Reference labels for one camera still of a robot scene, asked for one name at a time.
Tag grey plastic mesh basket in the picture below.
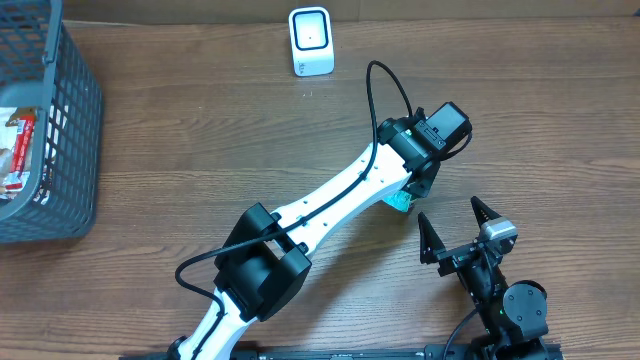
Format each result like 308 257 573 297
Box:
1 0 104 244

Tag red snack bar wrapper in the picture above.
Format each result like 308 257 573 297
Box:
1 107 37 199

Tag white barcode scanner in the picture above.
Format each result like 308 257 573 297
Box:
288 6 335 77

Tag light green packet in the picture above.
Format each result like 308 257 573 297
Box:
383 190 414 213

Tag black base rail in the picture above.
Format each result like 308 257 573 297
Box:
119 344 565 360

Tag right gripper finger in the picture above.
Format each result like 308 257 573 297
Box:
418 212 446 264
470 196 501 227

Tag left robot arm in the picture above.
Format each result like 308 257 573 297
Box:
167 102 472 359

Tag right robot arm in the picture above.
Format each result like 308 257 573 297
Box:
418 196 551 359

